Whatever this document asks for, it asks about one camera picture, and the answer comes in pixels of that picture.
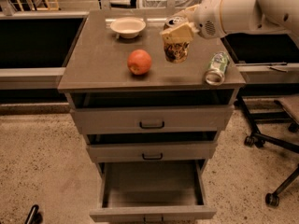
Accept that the grey top drawer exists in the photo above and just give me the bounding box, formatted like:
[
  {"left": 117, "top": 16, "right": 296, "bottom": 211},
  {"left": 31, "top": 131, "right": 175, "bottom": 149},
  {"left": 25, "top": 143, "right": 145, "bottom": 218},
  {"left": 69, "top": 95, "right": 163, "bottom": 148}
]
[{"left": 67, "top": 89, "right": 235, "bottom": 134}]

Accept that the green soda can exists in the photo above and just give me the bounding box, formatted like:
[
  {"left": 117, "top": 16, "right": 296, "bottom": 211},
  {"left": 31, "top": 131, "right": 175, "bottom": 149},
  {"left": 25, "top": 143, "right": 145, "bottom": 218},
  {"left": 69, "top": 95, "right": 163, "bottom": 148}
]
[{"left": 204, "top": 51, "right": 230, "bottom": 86}]

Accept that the grey bottom drawer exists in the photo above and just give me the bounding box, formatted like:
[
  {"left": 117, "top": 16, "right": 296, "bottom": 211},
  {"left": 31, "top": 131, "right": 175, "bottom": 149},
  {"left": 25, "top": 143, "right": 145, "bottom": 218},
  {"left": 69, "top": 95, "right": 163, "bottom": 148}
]
[{"left": 90, "top": 161, "right": 216, "bottom": 223}]

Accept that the grey middle drawer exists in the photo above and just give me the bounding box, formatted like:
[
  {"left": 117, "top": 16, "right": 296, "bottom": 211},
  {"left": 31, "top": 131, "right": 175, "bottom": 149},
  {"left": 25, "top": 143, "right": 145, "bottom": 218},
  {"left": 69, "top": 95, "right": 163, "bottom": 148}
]
[{"left": 87, "top": 132, "right": 217, "bottom": 162}]

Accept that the grey drawer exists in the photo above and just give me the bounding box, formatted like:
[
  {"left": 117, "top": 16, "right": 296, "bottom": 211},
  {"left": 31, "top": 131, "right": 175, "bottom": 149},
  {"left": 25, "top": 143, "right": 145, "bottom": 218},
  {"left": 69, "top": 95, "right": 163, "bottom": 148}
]
[
  {"left": 90, "top": 161, "right": 216, "bottom": 223},
  {"left": 87, "top": 132, "right": 217, "bottom": 162},
  {"left": 67, "top": 89, "right": 235, "bottom": 134}
]

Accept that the grey drawer cabinet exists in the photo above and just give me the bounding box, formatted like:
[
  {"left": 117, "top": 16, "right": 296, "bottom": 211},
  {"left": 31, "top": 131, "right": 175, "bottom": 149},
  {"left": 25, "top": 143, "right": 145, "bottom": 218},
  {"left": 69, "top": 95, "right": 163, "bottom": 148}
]
[{"left": 57, "top": 7, "right": 247, "bottom": 224}]

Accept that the white bowl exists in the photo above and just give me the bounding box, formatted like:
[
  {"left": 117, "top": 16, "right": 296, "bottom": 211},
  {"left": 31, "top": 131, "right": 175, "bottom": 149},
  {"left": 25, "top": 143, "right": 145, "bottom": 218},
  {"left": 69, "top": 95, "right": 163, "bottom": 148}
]
[{"left": 110, "top": 17, "right": 146, "bottom": 39}]

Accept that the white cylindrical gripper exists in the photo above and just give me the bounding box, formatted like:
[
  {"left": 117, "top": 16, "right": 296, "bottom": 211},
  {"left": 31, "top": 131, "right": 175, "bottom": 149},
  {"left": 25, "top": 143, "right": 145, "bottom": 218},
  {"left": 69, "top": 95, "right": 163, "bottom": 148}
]
[{"left": 160, "top": 0, "right": 226, "bottom": 44}]

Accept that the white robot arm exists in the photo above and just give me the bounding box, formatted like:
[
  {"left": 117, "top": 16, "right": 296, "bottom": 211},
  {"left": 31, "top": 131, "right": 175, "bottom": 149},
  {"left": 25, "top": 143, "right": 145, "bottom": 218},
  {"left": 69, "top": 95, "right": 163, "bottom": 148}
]
[{"left": 161, "top": 0, "right": 299, "bottom": 44}]

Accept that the red apple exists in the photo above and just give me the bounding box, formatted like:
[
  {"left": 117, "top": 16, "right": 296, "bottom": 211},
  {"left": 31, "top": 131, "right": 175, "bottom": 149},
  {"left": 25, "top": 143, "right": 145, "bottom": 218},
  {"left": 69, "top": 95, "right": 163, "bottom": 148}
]
[{"left": 127, "top": 49, "right": 151, "bottom": 76}]

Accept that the white wire basket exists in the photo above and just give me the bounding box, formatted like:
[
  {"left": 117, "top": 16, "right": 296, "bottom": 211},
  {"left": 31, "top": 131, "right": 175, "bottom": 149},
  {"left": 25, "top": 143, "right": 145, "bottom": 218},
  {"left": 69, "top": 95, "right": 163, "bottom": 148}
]
[{"left": 136, "top": 0, "right": 203, "bottom": 9}]

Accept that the black object bottom left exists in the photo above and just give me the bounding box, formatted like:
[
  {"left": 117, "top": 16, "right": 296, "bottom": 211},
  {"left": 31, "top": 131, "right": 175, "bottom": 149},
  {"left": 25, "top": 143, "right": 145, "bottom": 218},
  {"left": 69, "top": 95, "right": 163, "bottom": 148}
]
[{"left": 24, "top": 204, "right": 43, "bottom": 224}]

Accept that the orange soda can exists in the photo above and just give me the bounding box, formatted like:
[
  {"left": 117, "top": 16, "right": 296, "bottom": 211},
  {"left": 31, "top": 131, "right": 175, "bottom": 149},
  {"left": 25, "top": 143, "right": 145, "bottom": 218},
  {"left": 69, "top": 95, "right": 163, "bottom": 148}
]
[{"left": 163, "top": 15, "right": 191, "bottom": 64}]

